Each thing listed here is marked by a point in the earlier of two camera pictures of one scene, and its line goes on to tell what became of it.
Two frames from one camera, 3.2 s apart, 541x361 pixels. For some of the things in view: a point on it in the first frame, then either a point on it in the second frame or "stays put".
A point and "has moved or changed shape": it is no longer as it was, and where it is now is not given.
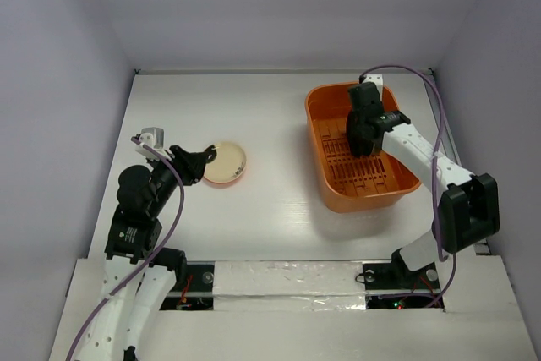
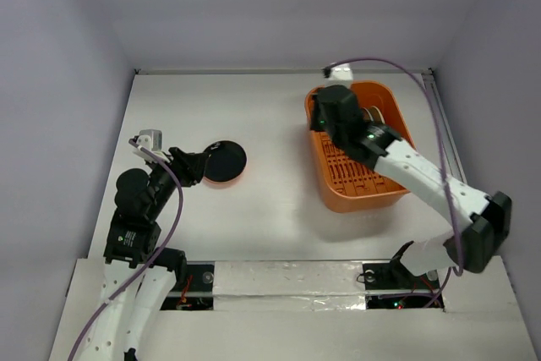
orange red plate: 226,184 stays put
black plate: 359,144 has moved or changed shape
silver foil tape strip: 285,286 stays put
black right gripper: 361,137 → 320,104
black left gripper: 190,164 stays put
